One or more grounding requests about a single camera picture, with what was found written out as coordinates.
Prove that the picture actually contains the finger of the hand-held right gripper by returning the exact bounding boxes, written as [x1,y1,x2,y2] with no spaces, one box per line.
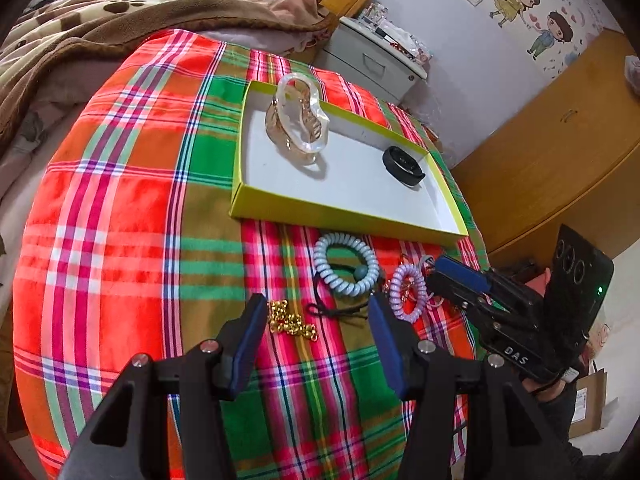
[425,272,506,326]
[434,255,521,307]

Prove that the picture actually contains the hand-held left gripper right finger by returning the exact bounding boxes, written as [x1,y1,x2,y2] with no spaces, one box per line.
[367,291,583,480]

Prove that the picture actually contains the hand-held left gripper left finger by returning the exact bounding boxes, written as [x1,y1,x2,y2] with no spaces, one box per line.
[60,292,271,480]

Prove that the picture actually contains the grey cord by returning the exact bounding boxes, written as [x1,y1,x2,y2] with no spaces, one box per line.
[417,254,446,311]

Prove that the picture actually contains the gold bead chain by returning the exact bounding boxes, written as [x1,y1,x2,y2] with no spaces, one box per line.
[267,300,321,343]

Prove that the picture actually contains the purple spiral hair tie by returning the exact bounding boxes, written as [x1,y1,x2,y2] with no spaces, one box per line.
[389,264,428,323]

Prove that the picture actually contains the black hair tie green bead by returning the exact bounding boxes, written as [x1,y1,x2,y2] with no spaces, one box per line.
[305,259,388,322]

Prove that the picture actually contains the blue spiral hair tie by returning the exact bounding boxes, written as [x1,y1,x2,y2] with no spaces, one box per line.
[314,231,381,298]

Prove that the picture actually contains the yellow-green cardboard box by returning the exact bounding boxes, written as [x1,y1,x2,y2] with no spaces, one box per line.
[229,80,470,247]

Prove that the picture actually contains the person's right forearm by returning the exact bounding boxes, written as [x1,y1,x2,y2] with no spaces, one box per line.
[520,360,608,480]

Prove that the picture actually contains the brown cardboard box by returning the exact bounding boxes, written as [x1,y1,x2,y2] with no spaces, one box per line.
[570,367,608,438]

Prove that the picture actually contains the wooden wardrobe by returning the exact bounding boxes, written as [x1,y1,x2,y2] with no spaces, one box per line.
[450,27,640,256]

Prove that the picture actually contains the black fitness band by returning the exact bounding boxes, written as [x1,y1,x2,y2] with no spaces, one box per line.
[382,146,428,187]

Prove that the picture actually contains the translucent plastic bag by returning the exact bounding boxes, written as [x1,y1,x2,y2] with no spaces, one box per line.
[412,95,453,161]

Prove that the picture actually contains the plaid cloth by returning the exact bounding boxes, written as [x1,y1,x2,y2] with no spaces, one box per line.
[11,29,493,480]

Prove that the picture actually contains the clear hair claw clip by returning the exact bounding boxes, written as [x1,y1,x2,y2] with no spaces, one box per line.
[274,74,332,157]

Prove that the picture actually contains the rose gold hair claw clip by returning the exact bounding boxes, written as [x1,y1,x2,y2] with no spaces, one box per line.
[265,95,328,167]

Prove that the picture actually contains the clear plastic packets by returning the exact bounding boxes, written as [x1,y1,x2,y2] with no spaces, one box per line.
[382,27,433,66]

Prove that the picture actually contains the white nightstand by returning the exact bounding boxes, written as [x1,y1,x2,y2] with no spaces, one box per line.
[312,16,430,103]

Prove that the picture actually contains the clear acrylic holder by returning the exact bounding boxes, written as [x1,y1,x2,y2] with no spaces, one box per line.
[356,2,390,28]

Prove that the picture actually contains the brown patterned blanket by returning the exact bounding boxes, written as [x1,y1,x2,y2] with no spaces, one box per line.
[0,0,346,153]

